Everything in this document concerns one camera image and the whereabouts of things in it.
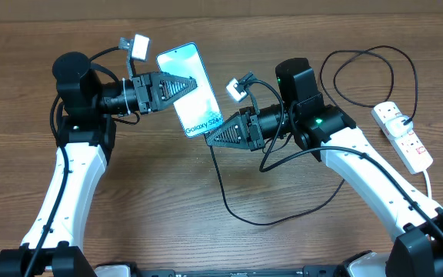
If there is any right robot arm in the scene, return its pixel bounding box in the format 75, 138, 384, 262
205, 58, 443, 276

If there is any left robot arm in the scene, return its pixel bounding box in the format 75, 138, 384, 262
0, 52, 197, 276

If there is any blue Galaxy smartphone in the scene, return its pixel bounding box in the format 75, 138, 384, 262
156, 42, 224, 138

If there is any brown cardboard backdrop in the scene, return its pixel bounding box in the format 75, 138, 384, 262
0, 0, 443, 22

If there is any white USB charger plug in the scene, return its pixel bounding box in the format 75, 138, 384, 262
384, 115, 413, 140

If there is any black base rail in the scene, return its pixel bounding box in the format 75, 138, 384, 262
94, 262, 350, 277

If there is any white power strip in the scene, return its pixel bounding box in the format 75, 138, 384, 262
371, 102, 433, 174

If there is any white power strip cord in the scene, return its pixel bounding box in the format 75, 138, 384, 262
422, 169, 433, 199

